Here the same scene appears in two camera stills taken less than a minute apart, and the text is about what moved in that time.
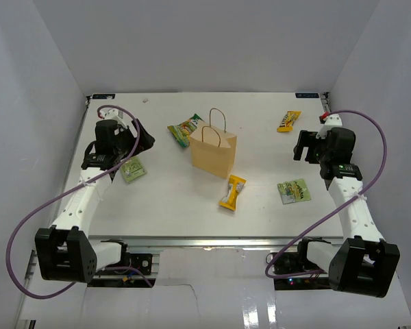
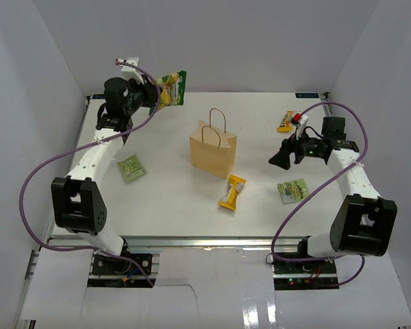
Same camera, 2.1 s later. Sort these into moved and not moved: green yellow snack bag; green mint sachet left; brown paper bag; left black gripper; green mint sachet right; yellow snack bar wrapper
Moved: green yellow snack bag; left black gripper
Not moved: green mint sachet right; brown paper bag; yellow snack bar wrapper; green mint sachet left
